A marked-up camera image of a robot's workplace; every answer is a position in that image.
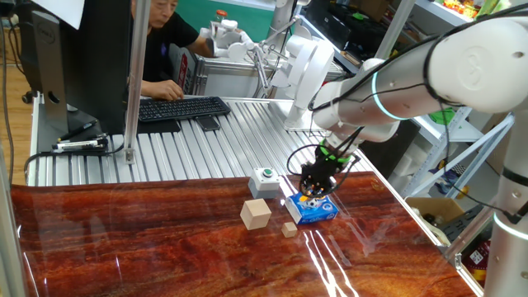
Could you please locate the red package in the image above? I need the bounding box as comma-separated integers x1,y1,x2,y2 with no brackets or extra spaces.
461,241,496,285

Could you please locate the cardboard box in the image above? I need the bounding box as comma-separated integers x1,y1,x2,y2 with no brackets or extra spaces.
406,196,465,226

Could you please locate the black pen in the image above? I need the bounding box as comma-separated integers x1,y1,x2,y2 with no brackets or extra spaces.
57,119,99,143

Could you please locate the small wooden cube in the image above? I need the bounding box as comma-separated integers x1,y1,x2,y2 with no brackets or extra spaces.
280,221,299,238

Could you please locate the black table cable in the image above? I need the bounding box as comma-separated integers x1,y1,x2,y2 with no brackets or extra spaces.
23,142,125,185

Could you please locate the large wooden cube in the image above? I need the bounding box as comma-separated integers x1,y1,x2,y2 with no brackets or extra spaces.
239,198,273,231

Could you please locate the wood grain table mat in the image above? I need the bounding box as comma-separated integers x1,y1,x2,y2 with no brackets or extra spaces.
10,171,479,297

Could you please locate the green cloth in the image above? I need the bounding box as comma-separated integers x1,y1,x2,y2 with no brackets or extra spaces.
428,107,455,126

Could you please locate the person's right hand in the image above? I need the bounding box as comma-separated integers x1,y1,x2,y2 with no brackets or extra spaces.
154,78,185,102

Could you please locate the white paper sheet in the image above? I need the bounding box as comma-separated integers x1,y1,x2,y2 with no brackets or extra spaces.
31,0,86,31

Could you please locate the person's right forearm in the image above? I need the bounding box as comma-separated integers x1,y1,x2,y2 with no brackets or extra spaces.
140,80,164,98

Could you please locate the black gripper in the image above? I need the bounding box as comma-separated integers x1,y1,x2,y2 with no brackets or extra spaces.
299,150,343,198

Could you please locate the person's left forearm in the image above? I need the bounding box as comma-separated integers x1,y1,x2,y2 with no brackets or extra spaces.
187,35,215,59

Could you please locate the white box with green button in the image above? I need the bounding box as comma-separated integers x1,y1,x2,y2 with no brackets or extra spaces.
247,167,281,200

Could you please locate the silver metal case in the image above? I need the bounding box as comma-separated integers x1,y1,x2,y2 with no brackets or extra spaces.
181,53,273,100

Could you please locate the black smartphone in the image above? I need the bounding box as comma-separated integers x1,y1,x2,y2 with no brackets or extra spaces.
194,115,222,132

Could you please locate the black keyboard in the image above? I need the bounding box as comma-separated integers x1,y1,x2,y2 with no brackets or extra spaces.
138,96,232,124

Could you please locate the blue tissue pack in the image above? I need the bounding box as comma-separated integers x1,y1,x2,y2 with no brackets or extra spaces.
284,192,340,226

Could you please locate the person in black shirt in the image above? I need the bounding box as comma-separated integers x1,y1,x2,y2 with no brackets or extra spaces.
130,0,201,83

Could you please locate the black plastic part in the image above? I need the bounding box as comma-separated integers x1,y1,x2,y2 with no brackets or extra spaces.
436,204,496,244

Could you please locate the white haptic control device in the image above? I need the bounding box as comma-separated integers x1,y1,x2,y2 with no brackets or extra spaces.
200,18,336,134

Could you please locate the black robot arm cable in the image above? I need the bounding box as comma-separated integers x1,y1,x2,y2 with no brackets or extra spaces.
286,3,528,226

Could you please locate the white shelf rack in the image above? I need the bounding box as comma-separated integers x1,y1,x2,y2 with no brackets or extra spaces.
377,0,516,199

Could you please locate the black computer monitor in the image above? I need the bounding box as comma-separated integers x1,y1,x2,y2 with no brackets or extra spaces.
14,0,182,141

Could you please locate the white marker pen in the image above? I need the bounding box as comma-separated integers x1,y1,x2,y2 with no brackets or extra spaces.
51,138,109,152

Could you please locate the dark board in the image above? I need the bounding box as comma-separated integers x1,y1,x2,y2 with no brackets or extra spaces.
361,119,421,178

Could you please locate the aluminium frame post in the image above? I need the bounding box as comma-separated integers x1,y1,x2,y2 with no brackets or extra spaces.
443,201,498,263
0,152,28,297
123,0,152,164

